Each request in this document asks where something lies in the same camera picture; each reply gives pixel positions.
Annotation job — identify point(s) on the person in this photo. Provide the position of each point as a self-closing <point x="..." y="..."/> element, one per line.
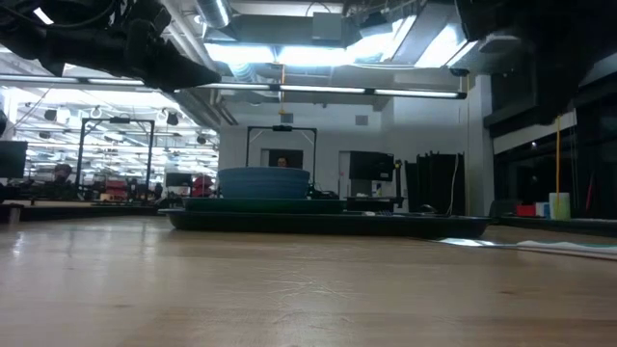
<point x="61" y="173"/>
<point x="282" y="163"/>

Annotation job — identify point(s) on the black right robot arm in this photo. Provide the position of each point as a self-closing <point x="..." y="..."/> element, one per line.
<point x="569" y="58"/>

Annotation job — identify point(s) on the red chair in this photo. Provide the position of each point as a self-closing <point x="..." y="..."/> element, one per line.
<point x="202" y="187"/>

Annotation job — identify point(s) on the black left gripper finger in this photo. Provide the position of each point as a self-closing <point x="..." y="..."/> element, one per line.
<point x="178" y="70"/>

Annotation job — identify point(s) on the silver ceiling duct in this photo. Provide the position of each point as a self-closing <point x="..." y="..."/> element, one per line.
<point x="217" y="12"/>

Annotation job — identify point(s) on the black table frame rail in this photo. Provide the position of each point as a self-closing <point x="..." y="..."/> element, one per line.
<point x="554" y="226"/>

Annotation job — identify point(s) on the iridescent metal fork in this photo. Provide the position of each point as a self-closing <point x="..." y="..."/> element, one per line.
<point x="385" y="212"/>

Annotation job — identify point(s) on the black folding panels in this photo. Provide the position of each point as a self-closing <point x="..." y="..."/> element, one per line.
<point x="434" y="183"/>

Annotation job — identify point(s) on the green ridged plate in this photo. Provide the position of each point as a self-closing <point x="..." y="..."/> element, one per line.
<point x="265" y="206"/>

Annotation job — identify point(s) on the black background robot arm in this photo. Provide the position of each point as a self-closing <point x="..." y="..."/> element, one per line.
<point x="324" y="194"/>

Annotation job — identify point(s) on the grey wall vent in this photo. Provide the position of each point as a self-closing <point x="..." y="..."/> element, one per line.
<point x="287" y="118"/>
<point x="361" y="120"/>

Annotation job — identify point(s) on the dark green tray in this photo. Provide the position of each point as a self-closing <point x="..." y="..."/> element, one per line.
<point x="313" y="224"/>

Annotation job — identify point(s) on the pale green cup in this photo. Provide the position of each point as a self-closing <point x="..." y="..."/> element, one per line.
<point x="560" y="207"/>

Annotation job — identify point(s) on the white and teal knife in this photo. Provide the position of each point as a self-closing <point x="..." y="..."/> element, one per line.
<point x="569" y="248"/>

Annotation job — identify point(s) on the black monitor stand post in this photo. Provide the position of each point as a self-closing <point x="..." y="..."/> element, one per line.
<point x="398" y="178"/>

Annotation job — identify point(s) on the white and blue box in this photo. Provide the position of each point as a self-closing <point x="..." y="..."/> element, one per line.
<point x="542" y="210"/>

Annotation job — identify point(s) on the black background desk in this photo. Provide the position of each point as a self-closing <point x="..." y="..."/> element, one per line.
<point x="366" y="205"/>

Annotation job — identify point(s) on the black computer monitor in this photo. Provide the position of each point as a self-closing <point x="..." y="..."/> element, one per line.
<point x="371" y="166"/>
<point x="12" y="159"/>

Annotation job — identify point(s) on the light blue bowl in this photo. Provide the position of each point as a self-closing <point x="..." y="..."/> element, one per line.
<point x="264" y="183"/>

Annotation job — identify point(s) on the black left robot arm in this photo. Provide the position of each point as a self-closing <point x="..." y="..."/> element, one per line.
<point x="19" y="38"/>

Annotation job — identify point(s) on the long ceiling light bar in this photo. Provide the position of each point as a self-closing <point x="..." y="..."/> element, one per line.
<point x="318" y="89"/>

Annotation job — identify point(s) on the small black monitor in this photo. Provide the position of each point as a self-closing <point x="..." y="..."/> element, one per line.
<point x="178" y="179"/>

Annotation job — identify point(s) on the red box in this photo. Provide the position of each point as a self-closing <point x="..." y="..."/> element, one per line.
<point x="525" y="211"/>

